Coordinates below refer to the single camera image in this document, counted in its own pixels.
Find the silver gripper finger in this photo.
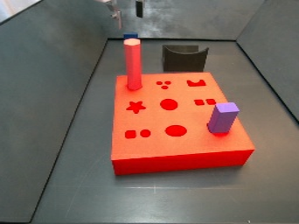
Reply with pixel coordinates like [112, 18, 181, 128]
[105, 0, 122, 28]
[134, 0, 144, 18]

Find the blue square-circle forked object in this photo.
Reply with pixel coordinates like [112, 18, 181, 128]
[124, 32, 137, 39]

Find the red fixture board with holes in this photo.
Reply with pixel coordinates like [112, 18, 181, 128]
[110, 73, 254, 175]

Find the red hexagonal peg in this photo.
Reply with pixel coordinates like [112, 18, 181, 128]
[124, 38, 142, 90]

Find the black curved holder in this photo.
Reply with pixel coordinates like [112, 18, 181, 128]
[162, 45, 209, 72]

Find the purple rectangular peg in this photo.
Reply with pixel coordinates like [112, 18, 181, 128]
[208, 102, 238, 134]

